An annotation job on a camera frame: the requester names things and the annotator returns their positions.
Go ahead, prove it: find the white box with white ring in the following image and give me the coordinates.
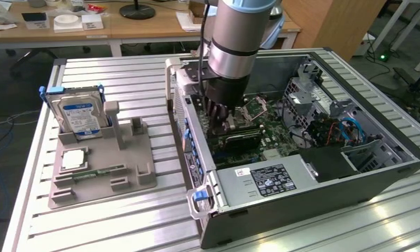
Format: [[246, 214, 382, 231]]
[[54, 14, 84, 34]]

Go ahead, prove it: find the CPU socket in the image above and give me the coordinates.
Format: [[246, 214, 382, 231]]
[[228, 107, 249, 129]]

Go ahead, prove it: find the grey case handle blue tab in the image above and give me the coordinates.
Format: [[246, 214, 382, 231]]
[[186, 184, 218, 220]]

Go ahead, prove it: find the grey metal drive bracket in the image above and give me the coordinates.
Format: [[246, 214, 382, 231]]
[[342, 139, 406, 174]]

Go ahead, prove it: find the white box with black top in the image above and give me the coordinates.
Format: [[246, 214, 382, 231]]
[[22, 12, 51, 30]]

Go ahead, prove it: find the hard disk with blue carrier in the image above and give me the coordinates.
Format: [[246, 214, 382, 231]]
[[38, 83, 108, 140]]

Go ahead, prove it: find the grey parts rack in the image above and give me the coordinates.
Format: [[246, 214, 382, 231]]
[[48, 101, 159, 210]]

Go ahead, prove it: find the white metal table frame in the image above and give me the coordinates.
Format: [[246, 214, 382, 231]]
[[370, 0, 420, 72]]

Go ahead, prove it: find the metal socket cover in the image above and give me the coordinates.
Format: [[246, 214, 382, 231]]
[[243, 96, 270, 119]]

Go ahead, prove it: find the blue SATA wire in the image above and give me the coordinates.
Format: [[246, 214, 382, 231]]
[[339, 118, 367, 144]]

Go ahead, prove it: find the black round lamp base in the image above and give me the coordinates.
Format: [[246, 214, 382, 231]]
[[119, 0, 158, 19]]

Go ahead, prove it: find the clear plastic bag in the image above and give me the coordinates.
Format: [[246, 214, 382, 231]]
[[0, 0, 20, 24]]

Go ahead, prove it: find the green RAM stick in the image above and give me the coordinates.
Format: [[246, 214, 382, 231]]
[[72, 167, 114, 181]]

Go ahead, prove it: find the wooden desk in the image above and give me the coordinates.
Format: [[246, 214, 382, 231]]
[[0, 0, 302, 57]]

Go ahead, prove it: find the grey card retention latch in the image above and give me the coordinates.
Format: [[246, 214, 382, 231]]
[[164, 58, 183, 116]]

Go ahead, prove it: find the wooden cabinet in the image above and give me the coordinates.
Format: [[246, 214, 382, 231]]
[[282, 0, 389, 60]]

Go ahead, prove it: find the black camera cable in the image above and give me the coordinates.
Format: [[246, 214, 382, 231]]
[[195, 0, 214, 106]]

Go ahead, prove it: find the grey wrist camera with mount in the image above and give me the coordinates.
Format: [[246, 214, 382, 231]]
[[175, 60, 220, 96]]

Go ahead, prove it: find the graphics card with metal bracket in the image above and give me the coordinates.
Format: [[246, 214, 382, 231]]
[[204, 130, 263, 151]]

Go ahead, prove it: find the black office chair base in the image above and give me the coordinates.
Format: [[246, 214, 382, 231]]
[[6, 46, 92, 78]]

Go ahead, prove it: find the white paper stack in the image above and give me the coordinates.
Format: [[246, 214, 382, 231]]
[[176, 10, 211, 33]]

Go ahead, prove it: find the small white box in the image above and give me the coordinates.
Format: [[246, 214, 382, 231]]
[[80, 14, 104, 31]]

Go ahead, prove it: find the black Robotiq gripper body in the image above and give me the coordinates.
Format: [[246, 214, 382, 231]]
[[204, 75, 251, 110]]

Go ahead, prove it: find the grey power supply unit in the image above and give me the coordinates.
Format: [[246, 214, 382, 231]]
[[215, 153, 318, 208]]

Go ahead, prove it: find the black open PC case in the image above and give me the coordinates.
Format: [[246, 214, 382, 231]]
[[166, 51, 420, 250]]

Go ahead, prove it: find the grey metal disk bay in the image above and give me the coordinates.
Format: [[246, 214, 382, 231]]
[[283, 77, 338, 127]]

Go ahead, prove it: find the silver CPU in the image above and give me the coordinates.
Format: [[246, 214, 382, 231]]
[[62, 151, 86, 170]]

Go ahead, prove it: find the green motherboard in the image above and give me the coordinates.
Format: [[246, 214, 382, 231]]
[[192, 90, 305, 171]]

